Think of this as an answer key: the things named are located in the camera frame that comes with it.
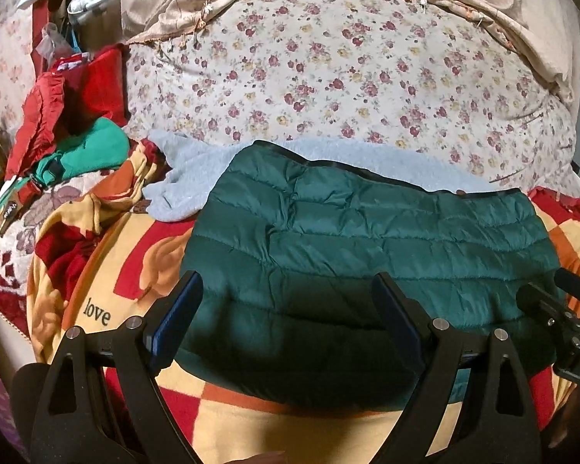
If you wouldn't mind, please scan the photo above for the pink floral cloth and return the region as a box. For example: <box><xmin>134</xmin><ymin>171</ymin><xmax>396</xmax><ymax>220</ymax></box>
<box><xmin>0</xmin><ymin>7</ymin><xmax>46</xmax><ymax>124</ymax></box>

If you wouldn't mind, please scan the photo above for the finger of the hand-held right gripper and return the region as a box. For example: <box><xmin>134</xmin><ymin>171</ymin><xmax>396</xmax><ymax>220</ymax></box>
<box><xmin>516</xmin><ymin>283</ymin><xmax>577</xmax><ymax>332</ymax></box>
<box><xmin>553</xmin><ymin>267</ymin><xmax>580</xmax><ymax>301</ymax></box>

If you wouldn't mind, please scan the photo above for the red white patterned blanket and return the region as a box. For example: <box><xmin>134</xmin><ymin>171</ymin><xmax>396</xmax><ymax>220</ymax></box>
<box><xmin>0</xmin><ymin>174</ymin><xmax>100</xmax><ymax>341</ymax></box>

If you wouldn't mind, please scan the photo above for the floral quilt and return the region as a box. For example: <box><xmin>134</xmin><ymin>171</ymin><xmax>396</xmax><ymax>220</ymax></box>
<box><xmin>126</xmin><ymin>0</ymin><xmax>580</xmax><ymax>190</ymax></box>

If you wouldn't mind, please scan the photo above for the bright green cloth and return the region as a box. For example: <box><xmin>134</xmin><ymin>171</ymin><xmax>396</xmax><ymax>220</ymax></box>
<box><xmin>34</xmin><ymin>118</ymin><xmax>131</xmax><ymax>185</ymax></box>

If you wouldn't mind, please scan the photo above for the red strap with tag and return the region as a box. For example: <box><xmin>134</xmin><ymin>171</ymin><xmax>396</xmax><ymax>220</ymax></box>
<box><xmin>0</xmin><ymin>173</ymin><xmax>46</xmax><ymax>237</ymax></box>

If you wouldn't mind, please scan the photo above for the dark green puffer jacket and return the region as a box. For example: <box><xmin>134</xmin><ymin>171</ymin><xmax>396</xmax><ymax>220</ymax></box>
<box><xmin>176</xmin><ymin>140</ymin><xmax>562</xmax><ymax>402</ymax></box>

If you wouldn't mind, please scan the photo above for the light blue fleece garment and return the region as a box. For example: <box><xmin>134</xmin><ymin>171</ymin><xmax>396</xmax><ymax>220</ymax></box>
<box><xmin>145</xmin><ymin>130</ymin><xmax>489</xmax><ymax>224</ymax></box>

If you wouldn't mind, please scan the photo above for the yellow red printed blanket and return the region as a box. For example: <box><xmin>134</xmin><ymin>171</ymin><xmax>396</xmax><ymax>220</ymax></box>
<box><xmin>26</xmin><ymin>138</ymin><xmax>580</xmax><ymax>464</ymax></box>

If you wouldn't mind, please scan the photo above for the red ruffled garment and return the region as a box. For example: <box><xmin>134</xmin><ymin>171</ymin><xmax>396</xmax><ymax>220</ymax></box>
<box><xmin>6</xmin><ymin>72</ymin><xmax>80</xmax><ymax>181</ymax></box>

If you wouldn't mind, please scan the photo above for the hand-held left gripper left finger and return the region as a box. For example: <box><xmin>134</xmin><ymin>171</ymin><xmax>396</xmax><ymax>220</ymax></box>
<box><xmin>31</xmin><ymin>271</ymin><xmax>205</xmax><ymax>464</ymax></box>

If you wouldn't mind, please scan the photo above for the person's right forearm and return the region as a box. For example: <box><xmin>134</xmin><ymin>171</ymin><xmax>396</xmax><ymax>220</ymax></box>
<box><xmin>548</xmin><ymin>383</ymin><xmax>580</xmax><ymax>450</ymax></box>

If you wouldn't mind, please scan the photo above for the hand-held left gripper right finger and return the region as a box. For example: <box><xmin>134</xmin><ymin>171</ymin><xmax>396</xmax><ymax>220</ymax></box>
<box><xmin>371</xmin><ymin>272</ymin><xmax>544</xmax><ymax>464</ymax></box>

